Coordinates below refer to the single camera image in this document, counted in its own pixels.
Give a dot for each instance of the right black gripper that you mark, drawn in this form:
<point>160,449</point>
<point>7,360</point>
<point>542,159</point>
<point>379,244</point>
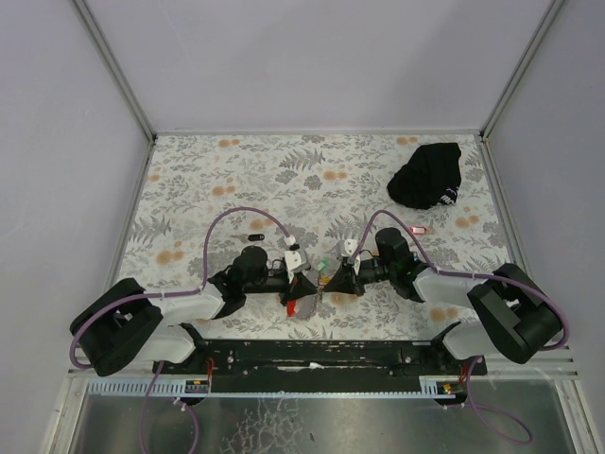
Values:
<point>354,277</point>

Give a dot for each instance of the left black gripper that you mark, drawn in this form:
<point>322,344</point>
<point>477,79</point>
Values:
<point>291,286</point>

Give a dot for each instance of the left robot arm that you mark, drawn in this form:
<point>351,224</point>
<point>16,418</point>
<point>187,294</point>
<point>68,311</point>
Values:
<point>127,323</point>

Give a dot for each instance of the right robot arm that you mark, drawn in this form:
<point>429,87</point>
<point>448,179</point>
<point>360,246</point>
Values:
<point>514,317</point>

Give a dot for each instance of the green key tag on holder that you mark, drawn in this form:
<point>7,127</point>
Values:
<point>322,265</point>

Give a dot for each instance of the red key tag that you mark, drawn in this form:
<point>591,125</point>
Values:
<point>418,230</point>

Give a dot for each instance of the floral table mat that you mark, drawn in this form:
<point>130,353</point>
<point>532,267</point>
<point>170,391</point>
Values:
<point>203,194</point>

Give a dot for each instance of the black cloth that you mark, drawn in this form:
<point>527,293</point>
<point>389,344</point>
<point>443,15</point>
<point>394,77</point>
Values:
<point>431,177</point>

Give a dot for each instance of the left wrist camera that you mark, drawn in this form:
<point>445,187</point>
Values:
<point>296,261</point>

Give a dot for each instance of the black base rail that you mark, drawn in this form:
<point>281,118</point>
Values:
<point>318,367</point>

